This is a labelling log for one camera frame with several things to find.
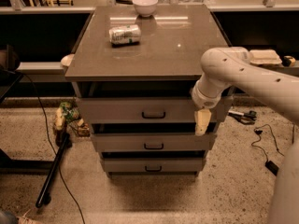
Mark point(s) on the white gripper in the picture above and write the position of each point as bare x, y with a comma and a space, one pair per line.
204, 100

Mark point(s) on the white foam takeout container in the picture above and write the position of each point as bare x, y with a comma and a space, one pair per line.
264, 56

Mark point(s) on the grey top drawer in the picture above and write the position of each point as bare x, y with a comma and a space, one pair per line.
137, 110

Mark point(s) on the white bowl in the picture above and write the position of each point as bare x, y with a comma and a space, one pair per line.
145, 8

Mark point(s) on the black power adapter with cable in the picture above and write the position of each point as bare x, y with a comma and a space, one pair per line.
270, 151

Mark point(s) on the black metal stand leg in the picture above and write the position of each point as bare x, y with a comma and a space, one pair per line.
44, 195

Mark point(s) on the crushed silver green can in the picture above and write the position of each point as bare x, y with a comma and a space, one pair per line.
127, 34

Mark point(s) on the grey drawer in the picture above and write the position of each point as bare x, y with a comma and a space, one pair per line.
123, 142
137, 110
153, 165

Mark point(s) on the black scissors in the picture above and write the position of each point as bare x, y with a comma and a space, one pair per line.
244, 118

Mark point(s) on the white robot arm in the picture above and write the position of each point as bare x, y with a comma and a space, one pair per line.
225, 67

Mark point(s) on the white plate behind cabinet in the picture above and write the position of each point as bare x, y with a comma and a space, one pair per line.
67, 60

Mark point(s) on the grey drawer cabinet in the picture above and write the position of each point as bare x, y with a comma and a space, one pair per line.
164, 63

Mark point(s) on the grey bottom drawer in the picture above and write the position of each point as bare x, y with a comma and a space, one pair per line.
153, 165

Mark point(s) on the small yellow black object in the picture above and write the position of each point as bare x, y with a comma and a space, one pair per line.
288, 61

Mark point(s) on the green snack bag pile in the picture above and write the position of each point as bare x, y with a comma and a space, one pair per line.
67, 114

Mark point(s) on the grey middle drawer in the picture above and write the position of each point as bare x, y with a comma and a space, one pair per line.
123, 142

